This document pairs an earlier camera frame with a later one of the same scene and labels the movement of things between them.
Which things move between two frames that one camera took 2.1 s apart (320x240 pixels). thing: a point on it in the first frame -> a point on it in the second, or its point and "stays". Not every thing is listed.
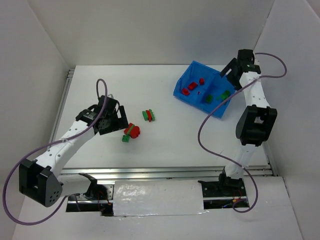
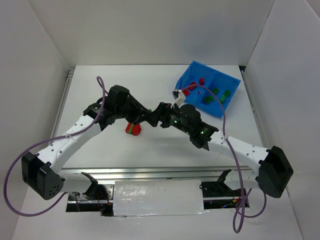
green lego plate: x=130 y=129 stays
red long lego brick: x=127 y=129 stays
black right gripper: x=233 y=72 -> x=163 y=114
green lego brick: x=227 y=92 stays
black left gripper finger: x=121 y=123 -> x=145 y=112
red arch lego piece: x=185 y=92 stays
